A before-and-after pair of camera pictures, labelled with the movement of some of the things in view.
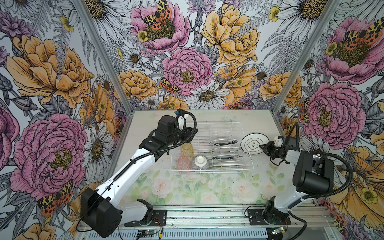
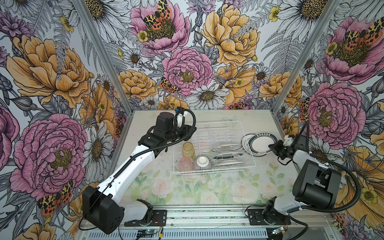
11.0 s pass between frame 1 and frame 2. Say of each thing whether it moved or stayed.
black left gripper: stayed
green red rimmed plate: moved
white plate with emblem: stayed
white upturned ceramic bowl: stayed
